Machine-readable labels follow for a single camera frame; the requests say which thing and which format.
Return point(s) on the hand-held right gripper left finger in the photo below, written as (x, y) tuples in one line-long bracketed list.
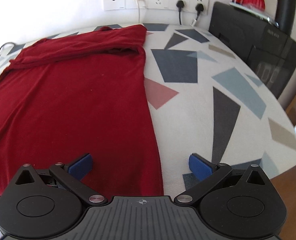
[(80, 166)]

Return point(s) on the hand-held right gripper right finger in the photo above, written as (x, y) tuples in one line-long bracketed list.
[(200, 166)]

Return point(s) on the dark red garment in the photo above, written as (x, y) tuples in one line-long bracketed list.
[(75, 100)]

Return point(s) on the geometric patterned mat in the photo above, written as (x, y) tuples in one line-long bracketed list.
[(188, 117)]

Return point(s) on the black printer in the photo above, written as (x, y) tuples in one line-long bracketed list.
[(238, 30)]

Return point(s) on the black power plug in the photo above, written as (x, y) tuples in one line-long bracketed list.
[(199, 7), (180, 5)]

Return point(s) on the black bottle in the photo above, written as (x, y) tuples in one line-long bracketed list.
[(285, 7)]

